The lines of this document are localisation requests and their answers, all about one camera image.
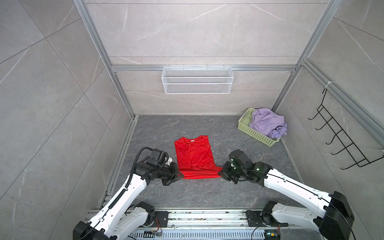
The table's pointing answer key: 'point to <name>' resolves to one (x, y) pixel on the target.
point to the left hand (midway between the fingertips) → (184, 172)
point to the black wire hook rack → (361, 160)
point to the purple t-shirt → (266, 121)
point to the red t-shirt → (195, 159)
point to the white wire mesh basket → (197, 80)
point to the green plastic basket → (243, 126)
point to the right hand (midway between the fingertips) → (216, 172)
